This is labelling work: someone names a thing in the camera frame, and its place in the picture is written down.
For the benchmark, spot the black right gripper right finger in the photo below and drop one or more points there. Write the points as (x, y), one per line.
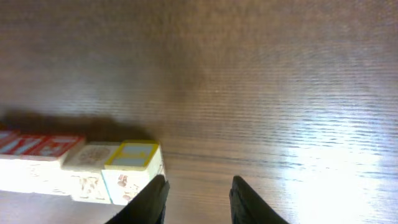
(247, 207)

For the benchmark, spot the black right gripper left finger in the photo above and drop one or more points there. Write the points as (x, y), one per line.
(147, 207)

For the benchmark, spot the wooden block blue 5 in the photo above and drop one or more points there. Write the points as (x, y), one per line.
(130, 168)

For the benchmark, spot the wooden block letter M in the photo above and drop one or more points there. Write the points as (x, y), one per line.
(83, 169)

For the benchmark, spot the wooden block green V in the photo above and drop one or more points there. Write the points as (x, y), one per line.
(44, 164)

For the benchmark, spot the wooden block blue side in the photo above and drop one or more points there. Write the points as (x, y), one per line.
(15, 159)

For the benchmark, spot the wooden block letter S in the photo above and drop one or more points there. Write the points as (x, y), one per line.
(7, 136)

